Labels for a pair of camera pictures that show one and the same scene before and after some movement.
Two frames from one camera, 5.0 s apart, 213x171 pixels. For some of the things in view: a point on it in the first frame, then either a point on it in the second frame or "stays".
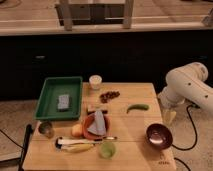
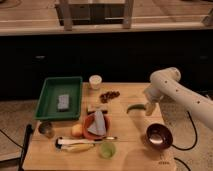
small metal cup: (46, 128) stays
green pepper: (137, 107) stays
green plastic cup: (107, 150) stays
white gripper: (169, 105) to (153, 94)
